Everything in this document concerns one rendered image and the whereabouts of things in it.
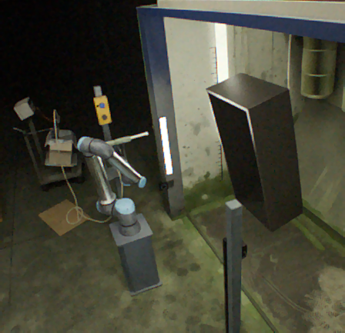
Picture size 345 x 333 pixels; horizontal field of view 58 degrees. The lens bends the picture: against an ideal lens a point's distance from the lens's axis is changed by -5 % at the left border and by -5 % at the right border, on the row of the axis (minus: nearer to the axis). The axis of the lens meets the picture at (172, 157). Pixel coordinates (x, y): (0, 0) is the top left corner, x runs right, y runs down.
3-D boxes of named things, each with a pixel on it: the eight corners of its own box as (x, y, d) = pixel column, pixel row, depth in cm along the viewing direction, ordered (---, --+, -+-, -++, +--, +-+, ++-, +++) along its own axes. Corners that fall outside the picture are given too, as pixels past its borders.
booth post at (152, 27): (166, 212, 388) (135, 7, 278) (180, 208, 393) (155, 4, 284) (172, 221, 373) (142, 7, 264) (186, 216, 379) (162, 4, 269)
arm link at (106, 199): (114, 221, 268) (86, 145, 227) (98, 215, 277) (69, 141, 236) (125, 209, 278) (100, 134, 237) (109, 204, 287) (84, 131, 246)
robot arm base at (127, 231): (122, 239, 262) (119, 230, 257) (116, 225, 278) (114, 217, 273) (144, 231, 267) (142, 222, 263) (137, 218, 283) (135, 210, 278)
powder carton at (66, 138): (46, 149, 480) (47, 124, 464) (75, 151, 494) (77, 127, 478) (43, 165, 434) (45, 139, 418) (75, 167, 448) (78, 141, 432)
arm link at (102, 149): (106, 138, 227) (149, 178, 280) (94, 135, 233) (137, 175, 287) (98, 152, 223) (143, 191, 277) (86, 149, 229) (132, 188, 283)
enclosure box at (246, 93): (263, 181, 331) (240, 71, 268) (303, 212, 281) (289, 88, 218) (235, 198, 324) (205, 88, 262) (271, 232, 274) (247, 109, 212)
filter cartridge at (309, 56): (337, 98, 339) (346, 18, 298) (328, 111, 316) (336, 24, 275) (305, 94, 361) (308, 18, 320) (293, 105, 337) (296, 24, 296)
